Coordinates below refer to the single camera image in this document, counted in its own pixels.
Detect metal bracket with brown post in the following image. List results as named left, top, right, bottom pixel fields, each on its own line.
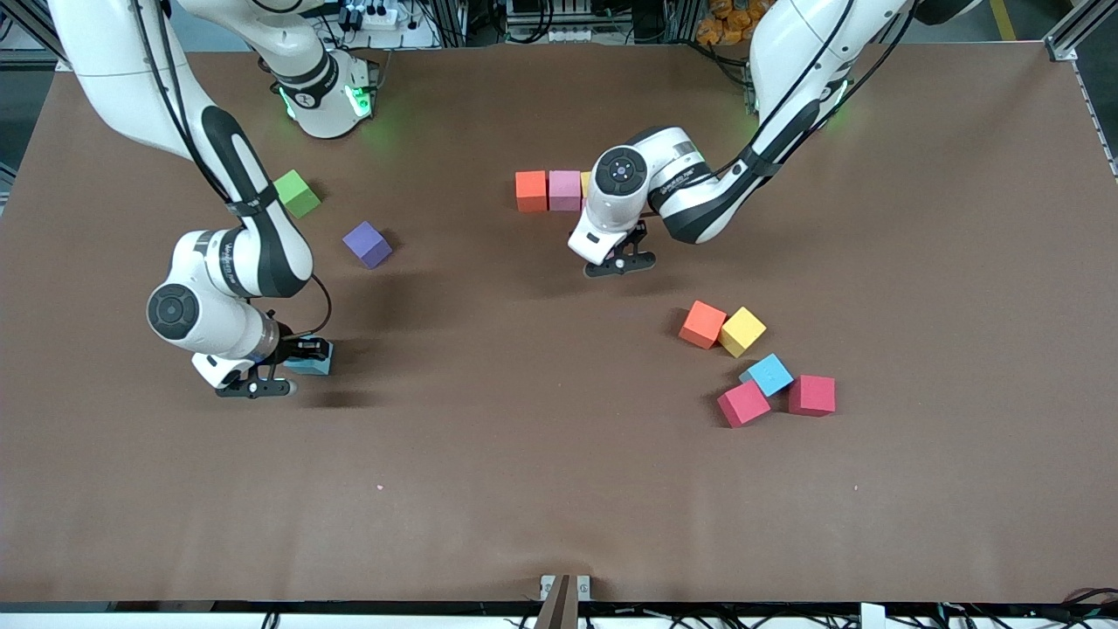
left=539, top=574, right=592, bottom=629

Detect purple foam cube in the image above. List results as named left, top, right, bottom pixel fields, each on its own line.
left=342, top=220, right=394, bottom=270

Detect green foam cube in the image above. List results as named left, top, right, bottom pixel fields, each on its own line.
left=273, top=169, right=322, bottom=219

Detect aluminium frame profile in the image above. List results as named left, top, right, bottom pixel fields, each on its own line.
left=1031, top=0, right=1118, bottom=62
left=0, top=0, right=79, bottom=73

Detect red foam cube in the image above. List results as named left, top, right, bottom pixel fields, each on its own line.
left=788, top=375, right=837, bottom=417
left=716, top=379, right=773, bottom=429

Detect light blue foam cube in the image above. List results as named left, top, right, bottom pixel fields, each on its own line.
left=739, top=353, right=796, bottom=398

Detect pink foam cube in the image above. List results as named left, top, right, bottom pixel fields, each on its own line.
left=548, top=170, right=583, bottom=213

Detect pile of orange packets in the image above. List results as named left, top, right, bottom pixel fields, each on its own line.
left=695, top=0, right=774, bottom=46

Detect aluminium table edge rail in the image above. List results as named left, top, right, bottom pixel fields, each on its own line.
left=1071, top=59, right=1118, bottom=181

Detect orange foam cube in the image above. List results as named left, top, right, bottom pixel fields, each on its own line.
left=514, top=170, right=549, bottom=214
left=679, top=301, right=728, bottom=350

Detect teal foam cube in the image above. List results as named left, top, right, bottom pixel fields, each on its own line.
left=288, top=341, right=335, bottom=377

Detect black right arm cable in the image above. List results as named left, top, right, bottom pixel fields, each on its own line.
left=297, top=273, right=335, bottom=340

